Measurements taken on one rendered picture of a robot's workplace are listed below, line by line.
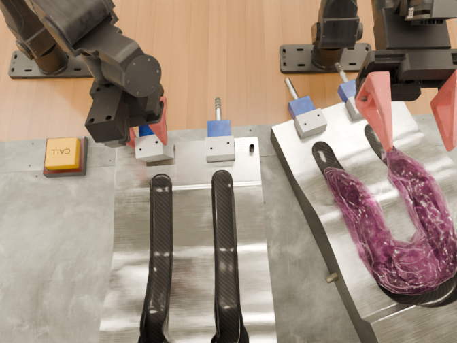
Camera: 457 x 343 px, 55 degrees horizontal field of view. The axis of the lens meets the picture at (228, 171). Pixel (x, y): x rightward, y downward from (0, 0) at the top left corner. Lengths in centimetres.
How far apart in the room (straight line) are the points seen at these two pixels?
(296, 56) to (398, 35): 51
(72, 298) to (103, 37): 48
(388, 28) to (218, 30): 60
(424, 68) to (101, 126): 40
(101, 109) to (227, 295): 34
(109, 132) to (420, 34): 40
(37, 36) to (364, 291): 74
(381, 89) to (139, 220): 47
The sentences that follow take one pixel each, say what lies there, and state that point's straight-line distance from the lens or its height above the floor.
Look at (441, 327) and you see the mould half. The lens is 76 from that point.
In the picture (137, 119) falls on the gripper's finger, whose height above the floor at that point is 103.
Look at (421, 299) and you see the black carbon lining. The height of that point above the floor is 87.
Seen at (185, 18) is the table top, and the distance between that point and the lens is 108.
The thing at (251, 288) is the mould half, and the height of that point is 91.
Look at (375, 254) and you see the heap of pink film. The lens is 75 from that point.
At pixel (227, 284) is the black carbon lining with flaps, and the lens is 72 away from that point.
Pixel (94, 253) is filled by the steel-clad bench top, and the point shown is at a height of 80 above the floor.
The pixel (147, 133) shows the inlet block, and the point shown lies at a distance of 77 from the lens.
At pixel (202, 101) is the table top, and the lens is 95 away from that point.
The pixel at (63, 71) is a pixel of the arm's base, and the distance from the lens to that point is 105.
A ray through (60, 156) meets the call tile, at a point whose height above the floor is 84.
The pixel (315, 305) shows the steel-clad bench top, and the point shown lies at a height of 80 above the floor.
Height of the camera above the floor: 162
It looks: 69 degrees down
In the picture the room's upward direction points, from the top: 6 degrees counter-clockwise
